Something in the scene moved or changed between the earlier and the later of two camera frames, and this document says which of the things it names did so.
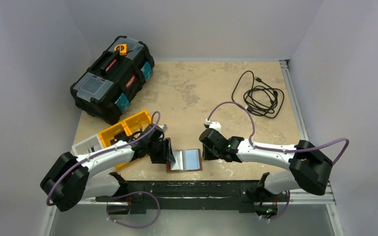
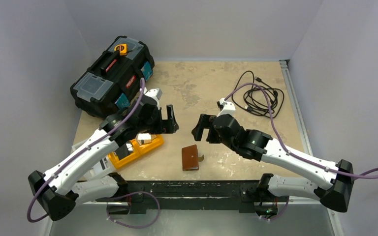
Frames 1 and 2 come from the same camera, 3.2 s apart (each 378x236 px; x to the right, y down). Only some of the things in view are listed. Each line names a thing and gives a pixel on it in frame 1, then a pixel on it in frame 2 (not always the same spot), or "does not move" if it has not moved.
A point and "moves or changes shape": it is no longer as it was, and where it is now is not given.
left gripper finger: x=170 y=157 → x=170 y=125
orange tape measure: x=123 y=49 does not move
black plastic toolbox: x=114 y=79 does not move
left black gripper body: x=157 y=151 → x=152 y=125
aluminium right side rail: x=294 y=100 does not move
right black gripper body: x=206 y=139 → x=209 y=129
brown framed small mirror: x=186 y=160 moves or changes shape
